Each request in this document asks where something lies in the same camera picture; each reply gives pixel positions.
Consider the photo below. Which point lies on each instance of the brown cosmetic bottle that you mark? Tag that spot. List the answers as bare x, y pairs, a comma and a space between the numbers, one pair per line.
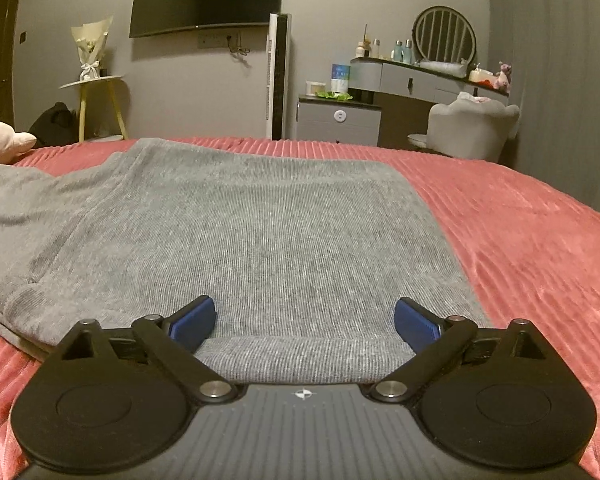
362, 51

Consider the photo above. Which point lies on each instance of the white pouch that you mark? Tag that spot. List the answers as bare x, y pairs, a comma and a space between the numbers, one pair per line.
442, 67

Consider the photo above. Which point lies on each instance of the blue and white canister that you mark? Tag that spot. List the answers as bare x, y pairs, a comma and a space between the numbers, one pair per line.
340, 79

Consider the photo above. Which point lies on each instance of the grey curtain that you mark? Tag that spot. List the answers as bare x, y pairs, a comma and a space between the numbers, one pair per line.
560, 85

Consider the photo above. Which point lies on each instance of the grey drawer cabinet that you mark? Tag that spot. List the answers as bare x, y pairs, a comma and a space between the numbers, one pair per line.
337, 122

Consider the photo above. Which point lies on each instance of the yellow-legged round side table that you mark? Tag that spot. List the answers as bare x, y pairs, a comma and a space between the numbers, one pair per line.
92, 81

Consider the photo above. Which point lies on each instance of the grey upholstered chair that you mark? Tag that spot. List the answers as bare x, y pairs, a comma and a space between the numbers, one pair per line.
472, 130

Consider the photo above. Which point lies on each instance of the pink plush toy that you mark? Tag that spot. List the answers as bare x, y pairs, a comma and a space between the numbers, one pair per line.
503, 77

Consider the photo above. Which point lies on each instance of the pink ribbed bedspread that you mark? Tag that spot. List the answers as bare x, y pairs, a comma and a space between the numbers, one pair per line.
540, 240

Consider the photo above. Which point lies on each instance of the white plush toy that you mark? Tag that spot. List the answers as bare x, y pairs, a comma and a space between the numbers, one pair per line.
2, 142

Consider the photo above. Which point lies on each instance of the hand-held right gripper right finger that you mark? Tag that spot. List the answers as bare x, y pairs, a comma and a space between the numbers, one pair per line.
417, 321

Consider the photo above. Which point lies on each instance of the white and pink cloth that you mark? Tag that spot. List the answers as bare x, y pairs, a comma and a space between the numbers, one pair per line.
474, 98

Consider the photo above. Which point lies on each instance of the round vanity mirror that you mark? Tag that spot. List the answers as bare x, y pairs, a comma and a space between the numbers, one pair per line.
445, 35

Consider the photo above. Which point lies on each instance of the white tower fan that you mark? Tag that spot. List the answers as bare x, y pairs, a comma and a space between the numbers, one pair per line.
278, 75

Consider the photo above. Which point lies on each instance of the grey pants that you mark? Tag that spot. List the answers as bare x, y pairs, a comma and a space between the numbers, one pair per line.
260, 240

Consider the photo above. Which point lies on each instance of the green packet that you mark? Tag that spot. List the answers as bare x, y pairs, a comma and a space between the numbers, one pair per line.
334, 95

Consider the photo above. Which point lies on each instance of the blue cosmetic bottle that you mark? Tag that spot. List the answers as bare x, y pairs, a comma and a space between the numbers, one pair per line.
397, 51
407, 51

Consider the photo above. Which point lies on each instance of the cream wrapped flower bouquet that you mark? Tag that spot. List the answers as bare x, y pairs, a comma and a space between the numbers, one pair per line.
91, 42

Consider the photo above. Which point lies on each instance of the white jar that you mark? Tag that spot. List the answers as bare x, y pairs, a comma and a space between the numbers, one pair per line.
314, 88

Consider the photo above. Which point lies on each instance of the white cosmetic bottle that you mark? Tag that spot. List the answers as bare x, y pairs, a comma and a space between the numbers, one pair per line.
376, 49

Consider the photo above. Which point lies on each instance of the grey vanity desk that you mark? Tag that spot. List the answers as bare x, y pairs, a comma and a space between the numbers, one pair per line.
395, 77

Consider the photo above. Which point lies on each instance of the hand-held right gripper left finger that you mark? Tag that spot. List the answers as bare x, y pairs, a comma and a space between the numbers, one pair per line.
195, 321

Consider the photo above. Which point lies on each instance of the black bag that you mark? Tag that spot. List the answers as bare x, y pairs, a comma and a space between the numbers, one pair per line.
52, 120

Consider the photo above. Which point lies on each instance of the white bowl with red items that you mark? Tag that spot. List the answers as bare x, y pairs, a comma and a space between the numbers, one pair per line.
480, 76

